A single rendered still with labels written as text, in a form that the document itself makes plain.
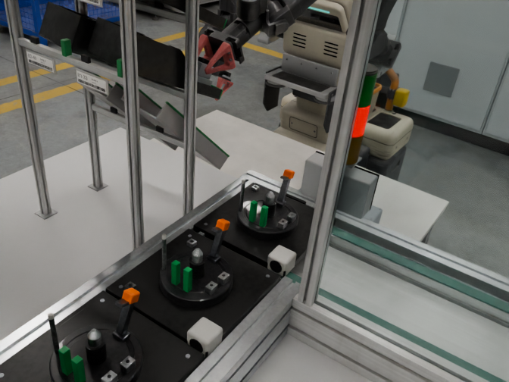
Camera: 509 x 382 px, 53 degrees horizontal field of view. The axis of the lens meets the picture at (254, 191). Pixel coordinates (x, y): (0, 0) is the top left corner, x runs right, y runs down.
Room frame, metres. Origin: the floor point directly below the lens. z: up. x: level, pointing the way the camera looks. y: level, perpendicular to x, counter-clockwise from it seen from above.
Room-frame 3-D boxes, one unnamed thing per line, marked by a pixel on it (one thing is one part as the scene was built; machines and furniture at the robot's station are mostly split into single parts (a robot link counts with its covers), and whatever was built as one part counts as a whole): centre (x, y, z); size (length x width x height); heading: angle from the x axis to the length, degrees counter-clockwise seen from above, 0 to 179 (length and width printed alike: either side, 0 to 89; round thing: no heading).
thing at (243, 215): (0.94, -0.04, 0.98); 0.14 x 0.14 x 0.02
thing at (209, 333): (0.72, 0.09, 1.01); 0.24 x 0.24 x 0.13; 60
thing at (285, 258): (0.81, -0.07, 0.97); 0.05 x 0.05 x 0.04; 60
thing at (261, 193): (0.94, -0.04, 0.96); 0.24 x 0.24 x 0.02; 60
